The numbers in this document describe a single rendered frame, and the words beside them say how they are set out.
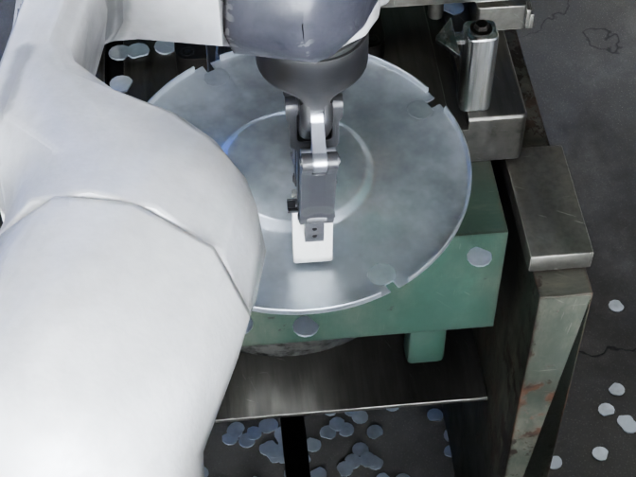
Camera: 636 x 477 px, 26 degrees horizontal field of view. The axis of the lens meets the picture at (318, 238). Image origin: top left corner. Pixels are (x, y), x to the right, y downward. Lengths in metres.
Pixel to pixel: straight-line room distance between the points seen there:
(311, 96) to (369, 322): 0.50
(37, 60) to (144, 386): 0.21
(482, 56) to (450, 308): 0.26
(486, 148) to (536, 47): 1.13
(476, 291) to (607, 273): 0.79
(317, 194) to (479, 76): 0.36
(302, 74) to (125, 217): 0.37
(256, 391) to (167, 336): 1.06
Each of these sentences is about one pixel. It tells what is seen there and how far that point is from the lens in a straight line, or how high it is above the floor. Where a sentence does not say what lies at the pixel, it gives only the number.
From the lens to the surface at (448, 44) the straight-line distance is 1.25.
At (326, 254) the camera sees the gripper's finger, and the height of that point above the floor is 0.79.
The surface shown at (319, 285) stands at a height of 0.78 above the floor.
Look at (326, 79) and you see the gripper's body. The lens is 0.89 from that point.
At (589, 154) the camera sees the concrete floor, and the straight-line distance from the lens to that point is 2.28.
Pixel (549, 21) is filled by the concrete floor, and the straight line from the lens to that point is 2.51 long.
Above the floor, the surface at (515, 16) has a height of 0.72.
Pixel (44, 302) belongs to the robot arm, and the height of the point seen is 1.21.
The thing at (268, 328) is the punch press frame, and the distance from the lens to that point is 1.35.
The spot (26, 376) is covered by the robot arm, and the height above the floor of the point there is 1.21.
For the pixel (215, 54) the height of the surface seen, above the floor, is 0.78.
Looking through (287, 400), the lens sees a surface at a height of 0.31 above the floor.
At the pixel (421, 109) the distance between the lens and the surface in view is 1.18.
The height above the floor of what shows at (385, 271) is 0.78.
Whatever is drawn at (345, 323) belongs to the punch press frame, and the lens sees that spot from 1.36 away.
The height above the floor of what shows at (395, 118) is 0.79.
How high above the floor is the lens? 1.61
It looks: 50 degrees down
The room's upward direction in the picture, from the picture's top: straight up
